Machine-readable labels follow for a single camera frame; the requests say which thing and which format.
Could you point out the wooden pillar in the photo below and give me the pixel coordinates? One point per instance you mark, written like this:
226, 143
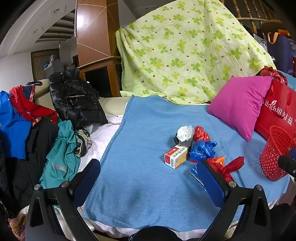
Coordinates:
92, 34

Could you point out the orange floral cloth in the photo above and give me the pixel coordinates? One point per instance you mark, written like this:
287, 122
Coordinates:
17, 223

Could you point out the wooden cabinet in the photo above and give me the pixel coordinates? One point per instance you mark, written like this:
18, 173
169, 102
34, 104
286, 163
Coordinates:
97, 78

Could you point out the beige sofa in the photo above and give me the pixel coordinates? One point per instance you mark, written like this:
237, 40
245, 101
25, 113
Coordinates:
113, 104

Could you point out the red scarf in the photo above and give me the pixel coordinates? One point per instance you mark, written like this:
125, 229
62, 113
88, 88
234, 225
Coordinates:
30, 106

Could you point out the light blue cardboard box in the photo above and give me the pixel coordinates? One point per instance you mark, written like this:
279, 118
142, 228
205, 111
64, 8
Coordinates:
291, 81

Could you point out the white crumpled bag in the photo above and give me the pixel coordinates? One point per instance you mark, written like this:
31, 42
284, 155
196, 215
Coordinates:
185, 132

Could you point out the orange wrapper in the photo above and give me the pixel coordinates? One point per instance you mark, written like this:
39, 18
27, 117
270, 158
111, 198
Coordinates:
218, 160

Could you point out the blue jacket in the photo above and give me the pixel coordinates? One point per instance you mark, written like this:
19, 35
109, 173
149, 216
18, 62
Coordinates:
13, 129

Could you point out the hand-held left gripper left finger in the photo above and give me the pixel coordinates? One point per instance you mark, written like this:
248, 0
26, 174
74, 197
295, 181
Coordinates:
87, 180

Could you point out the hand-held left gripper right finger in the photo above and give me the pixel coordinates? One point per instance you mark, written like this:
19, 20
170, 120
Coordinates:
208, 180

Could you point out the blue plastic bag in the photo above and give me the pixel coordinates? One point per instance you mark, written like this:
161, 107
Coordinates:
202, 150

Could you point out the camouflage cloth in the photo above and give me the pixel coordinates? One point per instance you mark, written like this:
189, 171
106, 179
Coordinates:
82, 143

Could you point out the teal jacket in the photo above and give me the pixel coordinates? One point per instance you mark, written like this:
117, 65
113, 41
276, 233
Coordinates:
62, 153

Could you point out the black coat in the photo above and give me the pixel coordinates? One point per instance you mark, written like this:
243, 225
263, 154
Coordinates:
27, 166

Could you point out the red gift bag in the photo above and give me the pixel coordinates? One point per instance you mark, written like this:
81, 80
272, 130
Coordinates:
277, 111

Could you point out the grey storage cabinet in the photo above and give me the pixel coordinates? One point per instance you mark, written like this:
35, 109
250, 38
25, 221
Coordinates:
56, 67

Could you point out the crumpled dark red plastic bag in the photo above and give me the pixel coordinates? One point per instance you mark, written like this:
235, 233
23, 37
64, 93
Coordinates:
275, 74

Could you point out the green clover print quilt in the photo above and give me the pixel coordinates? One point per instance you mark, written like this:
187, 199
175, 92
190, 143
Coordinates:
185, 46

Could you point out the blue mat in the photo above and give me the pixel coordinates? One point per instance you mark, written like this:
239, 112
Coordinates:
143, 162

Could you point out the orange and white medicine box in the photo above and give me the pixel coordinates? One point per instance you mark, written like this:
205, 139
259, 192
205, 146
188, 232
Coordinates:
175, 157

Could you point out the red plastic basket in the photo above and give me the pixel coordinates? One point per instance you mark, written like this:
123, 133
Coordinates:
272, 148

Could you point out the pink pillow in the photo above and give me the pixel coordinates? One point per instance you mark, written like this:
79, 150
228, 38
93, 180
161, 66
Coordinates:
238, 104

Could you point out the blue packet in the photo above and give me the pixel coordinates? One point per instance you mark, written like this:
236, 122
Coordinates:
196, 176

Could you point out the black puffer jacket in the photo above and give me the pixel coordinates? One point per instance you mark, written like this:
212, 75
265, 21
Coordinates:
76, 102

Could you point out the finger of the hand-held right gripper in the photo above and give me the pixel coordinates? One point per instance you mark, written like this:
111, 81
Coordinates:
286, 163

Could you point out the black plastic bag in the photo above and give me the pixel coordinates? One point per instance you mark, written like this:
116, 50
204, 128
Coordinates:
188, 143

